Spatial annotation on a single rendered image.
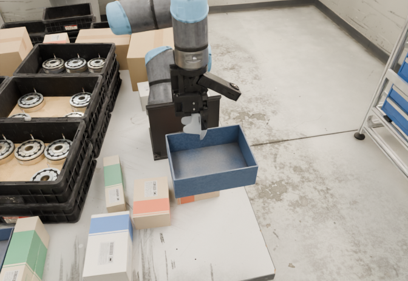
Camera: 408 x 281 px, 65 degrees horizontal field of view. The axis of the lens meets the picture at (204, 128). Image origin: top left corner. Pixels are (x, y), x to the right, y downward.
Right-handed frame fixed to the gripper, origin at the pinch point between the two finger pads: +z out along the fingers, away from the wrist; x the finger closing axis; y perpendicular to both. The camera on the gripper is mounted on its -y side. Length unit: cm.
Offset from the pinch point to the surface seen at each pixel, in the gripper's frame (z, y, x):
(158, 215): 34.0, 15.2, -4.2
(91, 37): 12, 43, -119
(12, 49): 9, 80, -104
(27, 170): 26, 59, -26
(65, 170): 17.3, 41.7, -13.1
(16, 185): 18, 55, -10
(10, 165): 25, 65, -29
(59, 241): 41, 49, -6
